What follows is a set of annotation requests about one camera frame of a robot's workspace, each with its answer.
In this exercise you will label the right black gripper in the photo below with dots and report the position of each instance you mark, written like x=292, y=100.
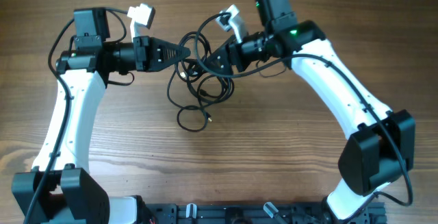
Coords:
x=223, y=53

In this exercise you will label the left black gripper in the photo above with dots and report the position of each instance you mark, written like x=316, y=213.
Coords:
x=150, y=59

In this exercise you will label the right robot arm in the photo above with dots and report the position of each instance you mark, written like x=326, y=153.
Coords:
x=379, y=142

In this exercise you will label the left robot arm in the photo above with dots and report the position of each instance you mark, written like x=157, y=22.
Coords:
x=59, y=188

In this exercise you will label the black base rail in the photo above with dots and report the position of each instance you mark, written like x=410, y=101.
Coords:
x=236, y=213

